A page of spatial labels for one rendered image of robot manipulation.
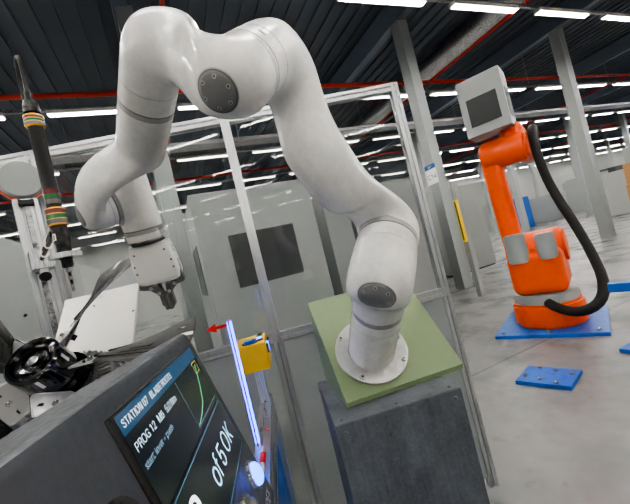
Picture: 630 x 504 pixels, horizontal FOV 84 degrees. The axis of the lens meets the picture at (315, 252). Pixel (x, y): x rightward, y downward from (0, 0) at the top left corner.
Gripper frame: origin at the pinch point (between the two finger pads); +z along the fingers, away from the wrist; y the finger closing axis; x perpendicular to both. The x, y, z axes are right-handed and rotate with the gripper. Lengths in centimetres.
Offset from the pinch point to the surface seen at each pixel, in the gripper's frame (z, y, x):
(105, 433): -17, -16, 70
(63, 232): -20.6, 21.3, -10.0
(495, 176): 42, -289, -263
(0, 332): 0.5, 44.4, -9.9
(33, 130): -46, 22, -17
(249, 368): 34.6, -11.6, -16.1
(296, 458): 105, -16, -45
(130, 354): 9.2, 10.8, 4.7
